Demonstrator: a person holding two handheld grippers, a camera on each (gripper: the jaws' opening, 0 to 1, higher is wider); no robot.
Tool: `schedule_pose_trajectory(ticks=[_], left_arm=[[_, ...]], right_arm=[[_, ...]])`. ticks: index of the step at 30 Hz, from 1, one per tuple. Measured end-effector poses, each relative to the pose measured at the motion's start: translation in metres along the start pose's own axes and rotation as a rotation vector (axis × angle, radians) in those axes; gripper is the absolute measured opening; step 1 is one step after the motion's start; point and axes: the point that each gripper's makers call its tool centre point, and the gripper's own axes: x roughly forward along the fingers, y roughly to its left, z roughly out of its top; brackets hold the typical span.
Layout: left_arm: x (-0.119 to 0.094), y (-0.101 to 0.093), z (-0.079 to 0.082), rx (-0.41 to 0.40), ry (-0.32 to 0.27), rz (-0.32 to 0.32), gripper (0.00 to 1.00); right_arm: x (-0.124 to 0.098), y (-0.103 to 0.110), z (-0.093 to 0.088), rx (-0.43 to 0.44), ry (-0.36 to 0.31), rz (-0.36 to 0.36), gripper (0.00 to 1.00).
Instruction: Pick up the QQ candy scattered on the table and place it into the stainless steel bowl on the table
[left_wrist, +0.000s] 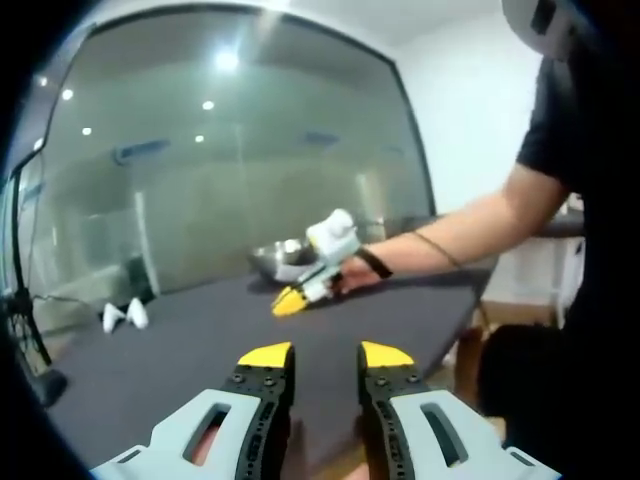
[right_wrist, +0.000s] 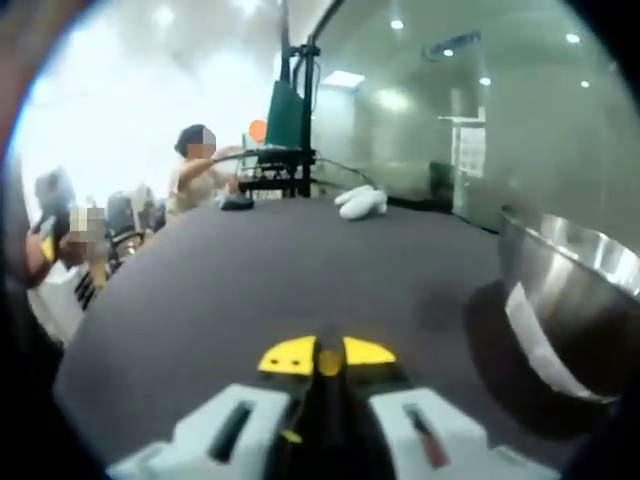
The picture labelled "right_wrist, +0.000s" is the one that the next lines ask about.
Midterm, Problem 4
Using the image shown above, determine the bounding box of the black office chair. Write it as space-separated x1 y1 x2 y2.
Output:
106 192 169 264

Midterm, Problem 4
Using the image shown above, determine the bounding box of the small black device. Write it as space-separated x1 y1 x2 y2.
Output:
220 195 255 213

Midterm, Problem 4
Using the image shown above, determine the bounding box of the stainless steel bowl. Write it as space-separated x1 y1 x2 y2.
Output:
494 203 640 406

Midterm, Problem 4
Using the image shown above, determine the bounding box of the white paper notice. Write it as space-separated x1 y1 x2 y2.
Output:
458 124 488 178

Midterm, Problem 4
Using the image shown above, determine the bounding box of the green cloth cover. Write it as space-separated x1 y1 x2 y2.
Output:
266 79 307 149

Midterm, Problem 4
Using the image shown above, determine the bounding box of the black metal stand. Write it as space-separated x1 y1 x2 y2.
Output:
237 0 322 202

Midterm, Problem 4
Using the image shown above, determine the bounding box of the orange QQ candy piece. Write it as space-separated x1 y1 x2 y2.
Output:
318 349 344 378

